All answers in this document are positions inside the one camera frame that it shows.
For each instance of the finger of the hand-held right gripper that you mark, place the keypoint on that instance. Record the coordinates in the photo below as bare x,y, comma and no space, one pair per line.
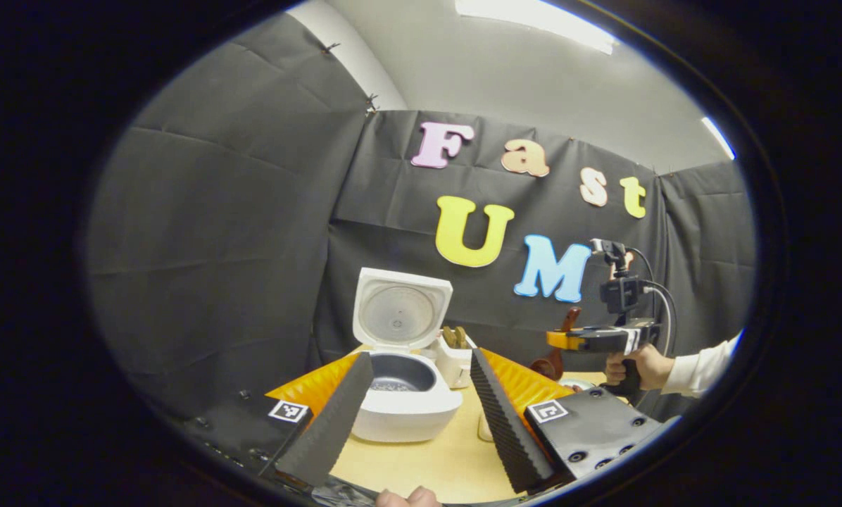
565,341

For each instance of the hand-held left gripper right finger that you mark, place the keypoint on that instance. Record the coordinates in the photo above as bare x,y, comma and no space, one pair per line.
505,429

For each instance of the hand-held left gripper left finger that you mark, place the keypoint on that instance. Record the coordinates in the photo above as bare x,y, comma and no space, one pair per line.
333,429

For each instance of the white rice cooker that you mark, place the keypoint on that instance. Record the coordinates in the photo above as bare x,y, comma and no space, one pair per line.
407,415

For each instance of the white toaster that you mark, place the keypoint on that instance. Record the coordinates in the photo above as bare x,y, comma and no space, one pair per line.
456,366

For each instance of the brown toast slice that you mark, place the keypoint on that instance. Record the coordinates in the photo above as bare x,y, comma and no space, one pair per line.
460,336
448,336

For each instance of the black backdrop cloth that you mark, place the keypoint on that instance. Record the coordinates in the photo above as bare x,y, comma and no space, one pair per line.
217,246

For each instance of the small black cloth clip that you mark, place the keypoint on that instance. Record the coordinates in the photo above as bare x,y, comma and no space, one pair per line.
331,48
372,104

